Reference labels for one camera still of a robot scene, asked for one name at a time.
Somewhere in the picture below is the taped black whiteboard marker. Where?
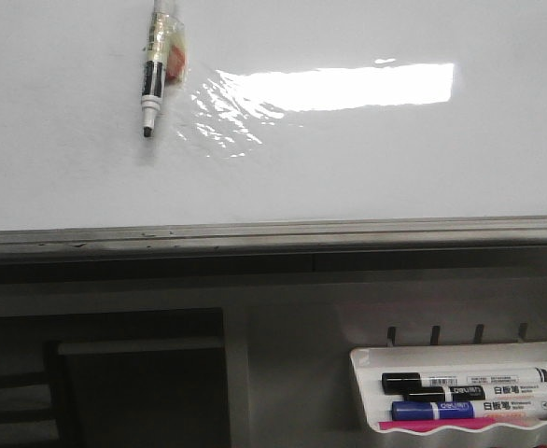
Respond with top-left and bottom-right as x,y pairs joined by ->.
141,1 -> 187,138

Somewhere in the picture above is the dark chair behind board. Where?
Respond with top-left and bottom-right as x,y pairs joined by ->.
0,309 -> 231,447

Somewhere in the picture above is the pink marker in tray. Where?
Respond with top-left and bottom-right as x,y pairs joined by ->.
379,417 -> 497,433

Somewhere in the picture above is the black capped marker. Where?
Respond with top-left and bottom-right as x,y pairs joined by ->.
381,367 -> 547,394
403,383 -> 547,402

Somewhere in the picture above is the white plastic marker tray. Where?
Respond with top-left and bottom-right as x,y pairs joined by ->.
349,342 -> 547,447

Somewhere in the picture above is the large white whiteboard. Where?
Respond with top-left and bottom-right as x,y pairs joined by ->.
0,1 -> 547,261

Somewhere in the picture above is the blue capped whiteboard marker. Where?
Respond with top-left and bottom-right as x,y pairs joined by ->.
391,398 -> 547,421

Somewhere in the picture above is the black capped marker top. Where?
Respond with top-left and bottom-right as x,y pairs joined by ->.
381,367 -> 547,394

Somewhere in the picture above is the black capped marker middle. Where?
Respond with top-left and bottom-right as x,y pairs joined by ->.
403,383 -> 547,402

